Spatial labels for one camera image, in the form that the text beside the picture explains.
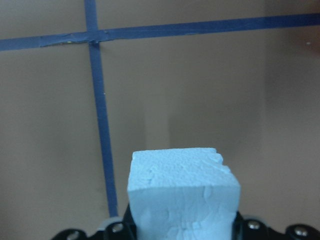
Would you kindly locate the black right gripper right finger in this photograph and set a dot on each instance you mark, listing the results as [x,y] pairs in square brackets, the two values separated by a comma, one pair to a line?
[251,228]

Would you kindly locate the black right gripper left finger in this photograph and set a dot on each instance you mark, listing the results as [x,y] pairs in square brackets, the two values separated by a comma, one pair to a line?
[114,228]

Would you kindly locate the light blue foam block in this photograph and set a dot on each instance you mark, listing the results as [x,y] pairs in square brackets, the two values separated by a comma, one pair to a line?
[182,194]

